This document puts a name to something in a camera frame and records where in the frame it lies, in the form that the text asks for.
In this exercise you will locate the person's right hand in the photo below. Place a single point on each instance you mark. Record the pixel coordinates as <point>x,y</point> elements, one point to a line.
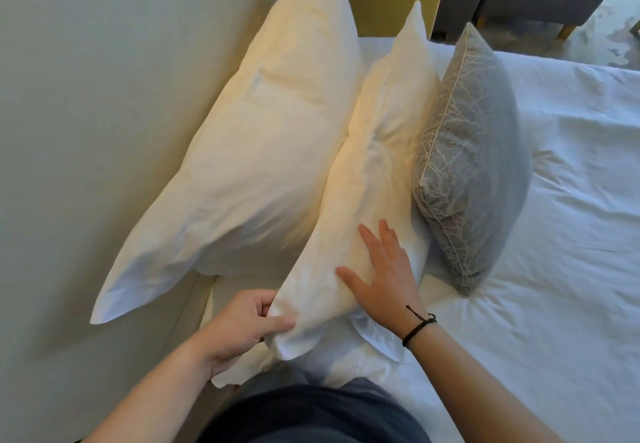
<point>390,292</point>

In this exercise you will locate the person's left hand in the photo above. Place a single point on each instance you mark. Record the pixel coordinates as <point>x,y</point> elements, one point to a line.
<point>230,330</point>

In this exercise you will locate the person's left thumb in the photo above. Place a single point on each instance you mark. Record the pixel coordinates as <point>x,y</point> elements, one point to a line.
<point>275,326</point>

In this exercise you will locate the person's right middle finger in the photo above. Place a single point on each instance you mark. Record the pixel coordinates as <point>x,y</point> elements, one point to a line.
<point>391,240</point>

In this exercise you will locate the person's right thumb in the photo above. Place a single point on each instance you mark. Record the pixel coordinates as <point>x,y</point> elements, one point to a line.
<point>351,281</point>

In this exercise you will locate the small white pillow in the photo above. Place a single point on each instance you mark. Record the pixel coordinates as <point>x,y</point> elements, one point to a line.
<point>370,177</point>

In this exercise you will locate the person's left forearm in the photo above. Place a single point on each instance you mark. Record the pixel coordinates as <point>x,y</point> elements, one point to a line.
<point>150,397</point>

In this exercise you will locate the person's right forearm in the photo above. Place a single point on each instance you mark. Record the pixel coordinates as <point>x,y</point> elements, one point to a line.
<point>480,387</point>

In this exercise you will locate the flat white pillow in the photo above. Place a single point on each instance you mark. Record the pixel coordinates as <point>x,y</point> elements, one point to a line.
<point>372,340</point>

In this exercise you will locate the person's dark grey shirt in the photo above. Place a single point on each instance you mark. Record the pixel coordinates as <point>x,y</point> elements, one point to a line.
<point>310,415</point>

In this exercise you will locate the grey patterned cushion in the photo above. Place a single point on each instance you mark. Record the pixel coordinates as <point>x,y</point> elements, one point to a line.
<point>472,167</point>

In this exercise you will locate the large white pillow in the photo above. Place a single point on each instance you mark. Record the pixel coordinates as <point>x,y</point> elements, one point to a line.
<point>260,147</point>

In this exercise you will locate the white bed sheet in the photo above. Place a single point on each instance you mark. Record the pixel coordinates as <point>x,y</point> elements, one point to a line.
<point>560,237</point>

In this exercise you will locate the yellow bedside table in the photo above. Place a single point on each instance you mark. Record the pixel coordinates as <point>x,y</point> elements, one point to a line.
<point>387,0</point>

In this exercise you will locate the beige upholstered headboard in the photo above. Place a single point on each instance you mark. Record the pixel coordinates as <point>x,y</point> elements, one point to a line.
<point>90,132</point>

